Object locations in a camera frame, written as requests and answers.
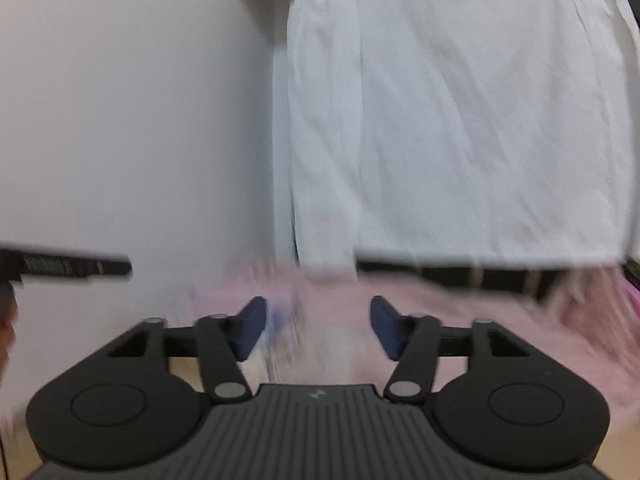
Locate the pink blanket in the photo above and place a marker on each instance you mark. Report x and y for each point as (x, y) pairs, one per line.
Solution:
(319, 332)

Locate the white hanging sheet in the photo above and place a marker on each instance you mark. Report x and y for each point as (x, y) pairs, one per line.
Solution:
(466, 132)

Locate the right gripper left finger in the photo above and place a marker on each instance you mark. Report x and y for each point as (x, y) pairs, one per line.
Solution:
(222, 343)

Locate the person's left hand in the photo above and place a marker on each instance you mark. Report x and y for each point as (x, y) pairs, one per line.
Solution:
(8, 316)

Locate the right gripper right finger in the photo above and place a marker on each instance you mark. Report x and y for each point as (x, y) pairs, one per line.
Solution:
(412, 342)

